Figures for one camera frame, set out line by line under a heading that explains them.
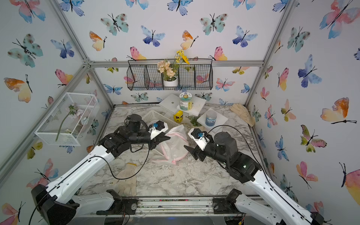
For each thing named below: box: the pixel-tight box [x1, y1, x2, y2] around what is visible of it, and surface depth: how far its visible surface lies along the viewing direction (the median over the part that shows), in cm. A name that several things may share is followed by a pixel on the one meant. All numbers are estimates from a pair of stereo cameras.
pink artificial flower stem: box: [55, 103, 79, 142], surface depth 75 cm
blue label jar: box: [205, 110, 218, 127], surface depth 86 cm
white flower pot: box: [163, 77, 179, 87], surface depth 93 cm
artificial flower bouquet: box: [157, 49, 190, 82], surface depth 84 cm
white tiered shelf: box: [158, 93, 229, 133], surface depth 94 cm
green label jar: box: [179, 91, 193, 111], surface depth 85 cm
